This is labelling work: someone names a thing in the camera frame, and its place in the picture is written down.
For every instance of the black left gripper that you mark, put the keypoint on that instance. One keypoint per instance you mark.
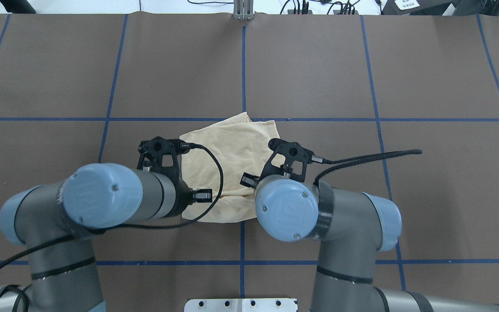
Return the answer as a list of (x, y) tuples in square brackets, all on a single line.
[(184, 200)]

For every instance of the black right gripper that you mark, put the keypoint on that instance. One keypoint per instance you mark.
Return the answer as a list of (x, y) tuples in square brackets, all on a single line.
[(247, 180)]

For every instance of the cream long sleeve t-shirt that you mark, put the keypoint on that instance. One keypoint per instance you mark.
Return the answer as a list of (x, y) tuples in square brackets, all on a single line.
[(240, 145)]

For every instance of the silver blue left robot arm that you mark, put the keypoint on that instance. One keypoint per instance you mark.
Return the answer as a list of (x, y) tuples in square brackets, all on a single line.
[(56, 223)]

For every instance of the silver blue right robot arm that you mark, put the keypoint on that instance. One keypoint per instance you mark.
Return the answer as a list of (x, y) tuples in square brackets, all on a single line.
[(293, 202)]

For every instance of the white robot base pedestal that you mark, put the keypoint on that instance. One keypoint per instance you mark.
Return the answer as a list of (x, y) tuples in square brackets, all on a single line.
[(242, 305)]

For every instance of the aluminium frame post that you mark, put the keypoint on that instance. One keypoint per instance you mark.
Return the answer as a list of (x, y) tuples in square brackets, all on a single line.
[(243, 9)]

